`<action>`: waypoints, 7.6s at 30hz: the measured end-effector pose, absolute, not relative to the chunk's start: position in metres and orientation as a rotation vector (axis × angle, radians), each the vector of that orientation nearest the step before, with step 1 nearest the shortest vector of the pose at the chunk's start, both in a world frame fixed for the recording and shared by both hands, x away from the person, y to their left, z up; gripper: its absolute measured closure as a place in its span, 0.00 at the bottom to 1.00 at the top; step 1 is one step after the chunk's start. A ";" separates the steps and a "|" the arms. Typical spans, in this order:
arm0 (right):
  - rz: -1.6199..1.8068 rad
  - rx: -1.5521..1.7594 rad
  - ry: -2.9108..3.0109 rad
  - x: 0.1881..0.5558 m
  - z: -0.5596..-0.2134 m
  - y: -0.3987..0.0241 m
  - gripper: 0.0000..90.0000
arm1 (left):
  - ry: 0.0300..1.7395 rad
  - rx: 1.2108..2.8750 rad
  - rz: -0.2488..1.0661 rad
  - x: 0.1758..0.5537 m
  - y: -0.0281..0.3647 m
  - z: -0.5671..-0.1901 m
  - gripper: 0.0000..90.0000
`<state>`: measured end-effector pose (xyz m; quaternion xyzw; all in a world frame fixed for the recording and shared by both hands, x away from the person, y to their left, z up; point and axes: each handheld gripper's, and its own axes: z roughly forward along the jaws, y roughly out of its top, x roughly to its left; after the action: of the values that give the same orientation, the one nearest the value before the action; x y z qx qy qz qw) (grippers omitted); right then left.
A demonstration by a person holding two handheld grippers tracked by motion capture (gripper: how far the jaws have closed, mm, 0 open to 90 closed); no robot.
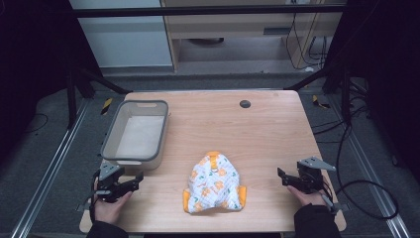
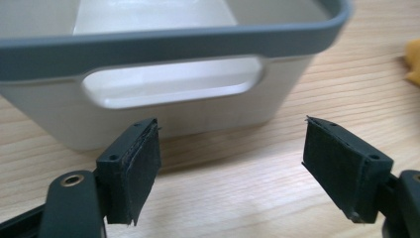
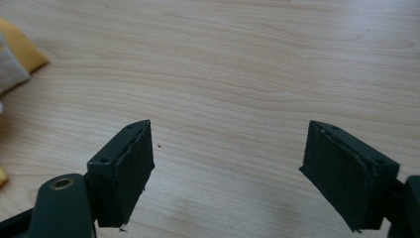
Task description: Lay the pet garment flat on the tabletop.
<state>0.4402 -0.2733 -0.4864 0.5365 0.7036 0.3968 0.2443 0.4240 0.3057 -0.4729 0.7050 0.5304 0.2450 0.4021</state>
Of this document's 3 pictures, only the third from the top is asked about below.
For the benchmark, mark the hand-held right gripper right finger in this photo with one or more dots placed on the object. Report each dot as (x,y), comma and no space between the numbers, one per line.
(346,181)

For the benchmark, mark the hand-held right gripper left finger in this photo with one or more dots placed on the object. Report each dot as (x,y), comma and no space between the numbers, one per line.
(125,178)

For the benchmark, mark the grey cloth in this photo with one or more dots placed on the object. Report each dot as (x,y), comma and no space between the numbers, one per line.
(9,71)

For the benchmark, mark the yellow cloth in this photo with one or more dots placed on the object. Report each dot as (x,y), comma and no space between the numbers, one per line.
(20,46)

